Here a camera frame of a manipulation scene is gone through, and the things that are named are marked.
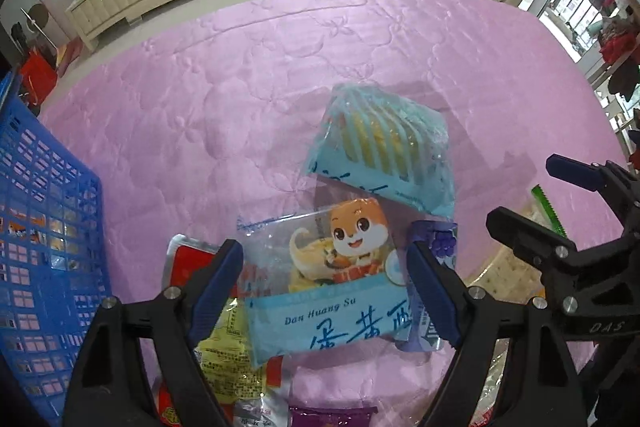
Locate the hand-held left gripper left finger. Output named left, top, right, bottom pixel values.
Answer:
left=64, top=239, right=246, bottom=427

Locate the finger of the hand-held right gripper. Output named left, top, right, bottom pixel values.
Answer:
left=546, top=153, right=640, bottom=229
left=486, top=206, right=583, bottom=280

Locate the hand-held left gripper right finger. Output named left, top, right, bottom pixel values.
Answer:
left=406, top=242, right=588, bottom=427

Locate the green-edged cracker packet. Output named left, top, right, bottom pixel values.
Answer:
left=462, top=184, right=571, bottom=308

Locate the light blue cartoon pastry packet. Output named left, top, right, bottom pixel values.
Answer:
left=237, top=197, right=416, bottom=370

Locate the blue plastic basket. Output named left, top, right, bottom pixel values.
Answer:
left=0, top=69, right=113, bottom=427

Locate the red clear-edged snack packet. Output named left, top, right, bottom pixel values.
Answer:
left=162, top=234, right=226, bottom=303

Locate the purple grape snack packet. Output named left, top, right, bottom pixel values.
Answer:
left=395, top=219, right=458, bottom=353

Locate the yellow snack packet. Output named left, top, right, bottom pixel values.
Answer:
left=195, top=297, right=273, bottom=408

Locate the clothes drying rack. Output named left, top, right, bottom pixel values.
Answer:
left=595, top=0, right=640, bottom=108

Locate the dark purple snack packet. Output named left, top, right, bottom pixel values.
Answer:
left=287, top=404, right=379, bottom=427

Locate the light blue cake tray packet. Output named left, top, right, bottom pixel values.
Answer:
left=301, top=82, right=457, bottom=220

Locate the pink quilted cloth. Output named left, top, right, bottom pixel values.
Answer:
left=37, top=0, right=633, bottom=427

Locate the red paper bag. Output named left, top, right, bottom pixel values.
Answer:
left=19, top=49, right=60, bottom=105

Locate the round brown wall disc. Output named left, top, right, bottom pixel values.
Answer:
left=27, top=4, right=51, bottom=28

